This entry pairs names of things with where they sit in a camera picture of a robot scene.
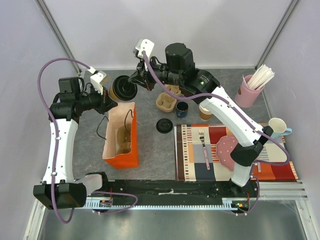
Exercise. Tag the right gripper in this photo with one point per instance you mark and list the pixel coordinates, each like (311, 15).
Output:
(141, 78)

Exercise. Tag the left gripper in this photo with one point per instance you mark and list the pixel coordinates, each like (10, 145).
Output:
(106, 103)

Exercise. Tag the single brown paper cup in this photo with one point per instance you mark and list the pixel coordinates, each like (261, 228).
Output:
(112, 94)

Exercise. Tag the black plastic coffee lid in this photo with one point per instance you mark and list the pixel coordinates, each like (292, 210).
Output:
(123, 89)

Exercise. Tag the orange paper bag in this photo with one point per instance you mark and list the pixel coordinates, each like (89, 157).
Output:
(122, 115)

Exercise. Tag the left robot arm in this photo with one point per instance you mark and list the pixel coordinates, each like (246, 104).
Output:
(59, 189)

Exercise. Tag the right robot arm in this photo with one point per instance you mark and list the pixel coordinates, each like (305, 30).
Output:
(202, 87)

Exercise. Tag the cardboard cup carrier stack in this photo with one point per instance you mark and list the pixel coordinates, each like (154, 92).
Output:
(165, 102)

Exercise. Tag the dark blue ceramic mug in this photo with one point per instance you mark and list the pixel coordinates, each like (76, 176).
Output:
(182, 109)

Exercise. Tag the stack of brown paper cups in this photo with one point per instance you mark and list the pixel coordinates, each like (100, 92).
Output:
(204, 113)

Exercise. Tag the patterned colourful placemat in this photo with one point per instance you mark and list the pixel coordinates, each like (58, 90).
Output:
(190, 164)

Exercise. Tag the pink dotted plate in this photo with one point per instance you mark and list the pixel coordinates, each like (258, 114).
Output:
(224, 147)

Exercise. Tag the pink straw holder cup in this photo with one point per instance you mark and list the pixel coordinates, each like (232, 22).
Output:
(246, 96)

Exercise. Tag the bundle of white straws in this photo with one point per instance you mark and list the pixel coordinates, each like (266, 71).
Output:
(260, 78)

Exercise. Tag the light blue mug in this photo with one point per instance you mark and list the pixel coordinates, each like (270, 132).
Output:
(279, 128)

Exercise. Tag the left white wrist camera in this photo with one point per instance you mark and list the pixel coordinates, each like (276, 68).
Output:
(98, 79)

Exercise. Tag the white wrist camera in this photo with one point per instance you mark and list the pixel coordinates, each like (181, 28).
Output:
(143, 45)
(98, 79)

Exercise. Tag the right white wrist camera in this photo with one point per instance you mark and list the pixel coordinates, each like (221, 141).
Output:
(143, 45)

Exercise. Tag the fork with pink handle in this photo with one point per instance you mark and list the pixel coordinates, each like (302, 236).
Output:
(202, 139)

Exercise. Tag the grey slotted cable duct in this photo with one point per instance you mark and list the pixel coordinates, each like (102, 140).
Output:
(98, 204)

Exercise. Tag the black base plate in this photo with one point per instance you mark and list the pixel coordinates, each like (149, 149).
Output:
(171, 192)

